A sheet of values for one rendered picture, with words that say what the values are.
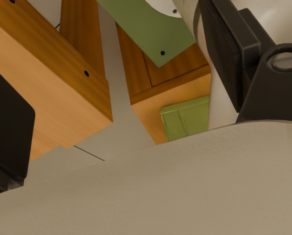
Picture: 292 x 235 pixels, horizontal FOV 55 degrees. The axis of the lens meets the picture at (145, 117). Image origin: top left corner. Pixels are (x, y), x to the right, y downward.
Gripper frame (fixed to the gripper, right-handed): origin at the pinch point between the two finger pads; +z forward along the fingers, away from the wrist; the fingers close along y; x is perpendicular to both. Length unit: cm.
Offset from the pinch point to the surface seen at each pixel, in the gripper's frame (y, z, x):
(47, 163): -109, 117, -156
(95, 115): -16, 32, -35
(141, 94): -7, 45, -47
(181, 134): 0, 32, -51
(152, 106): -5, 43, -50
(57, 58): -17.6, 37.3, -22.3
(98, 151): -69, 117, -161
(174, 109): 0, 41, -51
